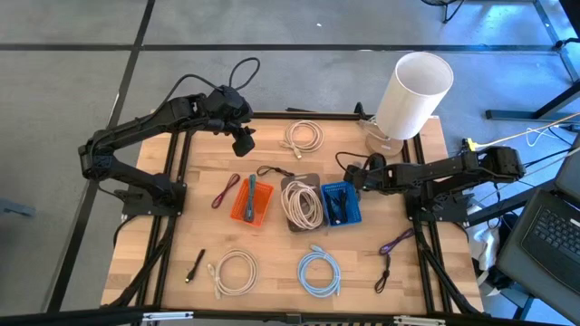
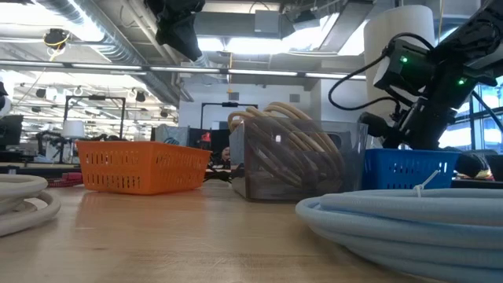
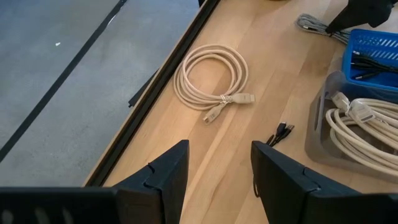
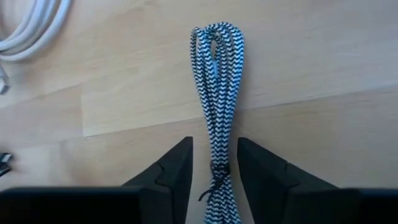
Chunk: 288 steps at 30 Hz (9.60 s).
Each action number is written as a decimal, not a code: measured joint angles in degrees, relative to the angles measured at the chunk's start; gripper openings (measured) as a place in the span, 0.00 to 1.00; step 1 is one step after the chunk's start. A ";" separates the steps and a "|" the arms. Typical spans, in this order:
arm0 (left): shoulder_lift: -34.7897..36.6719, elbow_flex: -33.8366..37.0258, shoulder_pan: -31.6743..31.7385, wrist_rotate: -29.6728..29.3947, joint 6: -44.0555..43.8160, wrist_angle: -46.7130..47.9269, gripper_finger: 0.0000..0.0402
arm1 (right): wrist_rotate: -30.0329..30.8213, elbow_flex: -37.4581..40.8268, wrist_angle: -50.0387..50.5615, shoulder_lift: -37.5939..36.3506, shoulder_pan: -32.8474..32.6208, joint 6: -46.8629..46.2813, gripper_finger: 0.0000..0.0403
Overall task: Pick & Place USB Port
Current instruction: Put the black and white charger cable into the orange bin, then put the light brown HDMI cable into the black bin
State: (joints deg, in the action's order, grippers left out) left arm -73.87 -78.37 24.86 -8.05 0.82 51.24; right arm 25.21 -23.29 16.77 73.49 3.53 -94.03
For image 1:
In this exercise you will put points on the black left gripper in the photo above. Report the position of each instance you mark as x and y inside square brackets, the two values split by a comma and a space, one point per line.
[222, 126]

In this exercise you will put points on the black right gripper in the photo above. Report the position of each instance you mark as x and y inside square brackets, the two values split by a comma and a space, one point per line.
[374, 179]

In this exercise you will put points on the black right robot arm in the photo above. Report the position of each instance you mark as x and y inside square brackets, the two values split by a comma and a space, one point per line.
[453, 174]

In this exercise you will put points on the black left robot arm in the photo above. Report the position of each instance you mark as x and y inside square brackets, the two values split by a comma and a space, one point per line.
[136, 124]

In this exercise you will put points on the blue plastic basket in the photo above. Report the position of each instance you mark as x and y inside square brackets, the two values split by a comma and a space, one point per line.
[352, 206]

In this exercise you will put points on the grey transparent plastic bin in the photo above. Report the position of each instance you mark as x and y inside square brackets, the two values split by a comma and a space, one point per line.
[312, 177]

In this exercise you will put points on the clear lamp base with stem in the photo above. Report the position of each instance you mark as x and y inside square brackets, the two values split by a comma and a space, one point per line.
[385, 147]

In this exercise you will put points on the orange plastic basket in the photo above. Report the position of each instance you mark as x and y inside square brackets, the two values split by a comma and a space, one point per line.
[263, 199]

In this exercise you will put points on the white plastic bag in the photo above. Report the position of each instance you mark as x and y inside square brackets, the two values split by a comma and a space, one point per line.
[482, 244]

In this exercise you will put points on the dark grey laptop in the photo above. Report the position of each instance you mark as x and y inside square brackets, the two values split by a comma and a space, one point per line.
[544, 244]

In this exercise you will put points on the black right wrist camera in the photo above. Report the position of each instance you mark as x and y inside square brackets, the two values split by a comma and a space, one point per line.
[376, 162]

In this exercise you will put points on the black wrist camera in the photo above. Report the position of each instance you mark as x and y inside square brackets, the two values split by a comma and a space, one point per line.
[231, 102]
[376, 162]

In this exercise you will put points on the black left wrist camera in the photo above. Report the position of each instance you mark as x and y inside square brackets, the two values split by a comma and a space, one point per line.
[231, 102]

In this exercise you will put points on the silver metal bracket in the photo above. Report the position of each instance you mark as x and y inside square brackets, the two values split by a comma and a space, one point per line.
[419, 321]
[167, 316]

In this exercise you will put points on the black desk leg frame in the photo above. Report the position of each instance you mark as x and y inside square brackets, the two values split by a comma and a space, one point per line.
[512, 114]

